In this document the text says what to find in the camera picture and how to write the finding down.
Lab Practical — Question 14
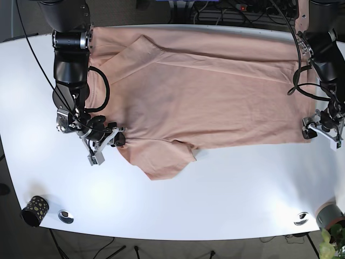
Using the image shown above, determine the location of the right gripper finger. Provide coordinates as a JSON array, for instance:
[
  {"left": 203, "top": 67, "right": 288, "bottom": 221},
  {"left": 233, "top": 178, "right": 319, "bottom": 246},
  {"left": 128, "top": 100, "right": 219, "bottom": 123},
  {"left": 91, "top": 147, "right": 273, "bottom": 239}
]
[{"left": 113, "top": 135, "right": 126, "bottom": 147}]

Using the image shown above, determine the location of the black gold-dotted cup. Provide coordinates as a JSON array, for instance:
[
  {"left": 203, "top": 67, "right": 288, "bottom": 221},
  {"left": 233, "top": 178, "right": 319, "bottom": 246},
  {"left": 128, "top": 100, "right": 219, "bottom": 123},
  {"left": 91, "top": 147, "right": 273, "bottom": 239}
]
[{"left": 20, "top": 196, "right": 49, "bottom": 227}]

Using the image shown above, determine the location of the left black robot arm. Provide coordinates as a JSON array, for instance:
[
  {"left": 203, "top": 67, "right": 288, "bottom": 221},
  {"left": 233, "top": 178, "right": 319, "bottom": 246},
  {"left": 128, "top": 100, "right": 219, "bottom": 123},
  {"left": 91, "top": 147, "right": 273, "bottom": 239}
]
[{"left": 291, "top": 1, "right": 344, "bottom": 150}]

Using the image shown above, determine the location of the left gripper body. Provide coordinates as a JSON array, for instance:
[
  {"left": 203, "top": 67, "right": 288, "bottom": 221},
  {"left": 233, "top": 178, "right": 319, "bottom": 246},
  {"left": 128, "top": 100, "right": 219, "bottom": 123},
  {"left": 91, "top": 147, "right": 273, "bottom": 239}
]
[{"left": 302, "top": 117, "right": 344, "bottom": 149}]

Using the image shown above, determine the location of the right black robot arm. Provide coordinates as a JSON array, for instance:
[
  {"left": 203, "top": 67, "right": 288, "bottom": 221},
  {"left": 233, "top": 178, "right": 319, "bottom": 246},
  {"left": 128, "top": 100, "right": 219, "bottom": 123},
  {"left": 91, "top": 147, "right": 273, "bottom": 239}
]
[{"left": 38, "top": 1, "right": 126, "bottom": 165}]

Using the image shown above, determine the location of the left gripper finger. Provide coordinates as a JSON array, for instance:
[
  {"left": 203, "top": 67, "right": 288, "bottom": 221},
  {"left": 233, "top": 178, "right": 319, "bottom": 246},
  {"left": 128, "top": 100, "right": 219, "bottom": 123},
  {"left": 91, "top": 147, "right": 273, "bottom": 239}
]
[{"left": 302, "top": 127, "right": 315, "bottom": 140}]

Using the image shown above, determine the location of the grey plant pot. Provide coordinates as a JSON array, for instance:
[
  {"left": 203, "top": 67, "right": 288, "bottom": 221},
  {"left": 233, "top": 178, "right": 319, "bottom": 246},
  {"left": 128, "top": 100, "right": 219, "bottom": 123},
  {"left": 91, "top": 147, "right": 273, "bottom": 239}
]
[{"left": 315, "top": 202, "right": 344, "bottom": 230}]

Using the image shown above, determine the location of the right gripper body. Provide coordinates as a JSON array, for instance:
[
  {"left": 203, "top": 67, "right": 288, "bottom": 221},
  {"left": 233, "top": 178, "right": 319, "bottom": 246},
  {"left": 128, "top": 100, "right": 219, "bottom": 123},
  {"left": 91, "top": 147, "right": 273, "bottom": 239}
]
[{"left": 80, "top": 125, "right": 125, "bottom": 166}]

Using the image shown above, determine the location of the salmon pink T-shirt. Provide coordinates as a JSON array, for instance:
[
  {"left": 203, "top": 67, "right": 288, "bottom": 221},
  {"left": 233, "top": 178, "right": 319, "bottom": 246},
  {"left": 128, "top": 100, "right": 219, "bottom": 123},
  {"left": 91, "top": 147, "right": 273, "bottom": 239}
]
[{"left": 89, "top": 27, "right": 315, "bottom": 180}]

